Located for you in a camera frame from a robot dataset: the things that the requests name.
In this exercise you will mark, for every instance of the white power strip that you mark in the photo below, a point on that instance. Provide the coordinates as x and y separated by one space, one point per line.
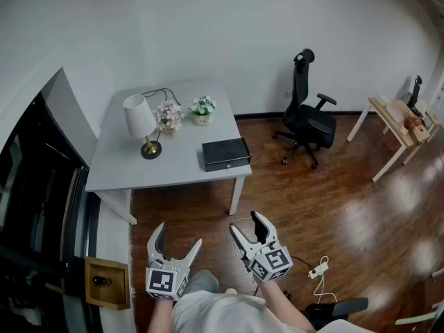
318 271

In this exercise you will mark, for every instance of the person's white shirt torso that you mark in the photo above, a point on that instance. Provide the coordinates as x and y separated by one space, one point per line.
222 314

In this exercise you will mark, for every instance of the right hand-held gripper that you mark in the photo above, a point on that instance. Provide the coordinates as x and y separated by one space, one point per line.
272 262

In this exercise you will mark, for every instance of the white chair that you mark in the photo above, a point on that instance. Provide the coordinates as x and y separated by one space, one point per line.
416 319

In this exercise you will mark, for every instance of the grey table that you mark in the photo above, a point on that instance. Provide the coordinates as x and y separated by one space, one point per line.
180 154

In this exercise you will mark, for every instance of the person's right forearm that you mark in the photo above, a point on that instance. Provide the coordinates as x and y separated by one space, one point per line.
282 304

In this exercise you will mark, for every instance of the white wall socket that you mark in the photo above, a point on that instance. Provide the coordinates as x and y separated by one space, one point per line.
288 93

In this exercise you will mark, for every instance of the pale flat board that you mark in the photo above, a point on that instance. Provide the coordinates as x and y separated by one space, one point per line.
395 113

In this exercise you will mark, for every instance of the pink flower pot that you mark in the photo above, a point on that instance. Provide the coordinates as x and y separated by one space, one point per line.
168 114

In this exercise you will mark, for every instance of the black framed glass door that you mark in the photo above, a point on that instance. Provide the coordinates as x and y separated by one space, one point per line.
34 186

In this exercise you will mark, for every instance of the wooden table white legs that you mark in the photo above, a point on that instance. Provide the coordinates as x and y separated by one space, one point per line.
399 123

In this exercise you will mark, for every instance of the dried brown flower bunch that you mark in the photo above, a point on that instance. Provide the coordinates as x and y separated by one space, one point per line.
413 121

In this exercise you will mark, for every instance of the black chair armrest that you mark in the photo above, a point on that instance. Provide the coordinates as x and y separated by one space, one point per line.
341 307

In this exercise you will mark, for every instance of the white green flower pot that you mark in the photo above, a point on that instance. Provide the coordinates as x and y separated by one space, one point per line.
202 108

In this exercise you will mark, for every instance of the small black object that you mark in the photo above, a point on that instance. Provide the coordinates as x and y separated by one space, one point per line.
101 280

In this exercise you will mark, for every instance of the person's left forearm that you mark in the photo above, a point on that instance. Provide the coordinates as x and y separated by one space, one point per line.
160 316

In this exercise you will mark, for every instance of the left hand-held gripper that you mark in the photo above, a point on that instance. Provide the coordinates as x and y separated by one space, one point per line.
159 283

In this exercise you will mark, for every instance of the person's left leg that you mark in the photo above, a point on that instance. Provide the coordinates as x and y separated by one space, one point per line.
199 281

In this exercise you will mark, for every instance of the black high-back chair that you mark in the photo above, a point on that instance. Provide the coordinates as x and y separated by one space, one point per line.
414 95

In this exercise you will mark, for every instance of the black drawer box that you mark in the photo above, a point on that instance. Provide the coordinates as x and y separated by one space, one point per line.
225 153

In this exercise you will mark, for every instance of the black office chair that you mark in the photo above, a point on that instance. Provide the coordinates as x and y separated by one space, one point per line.
310 123

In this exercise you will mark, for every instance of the white shade table lamp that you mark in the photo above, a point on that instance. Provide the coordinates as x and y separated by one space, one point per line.
138 116

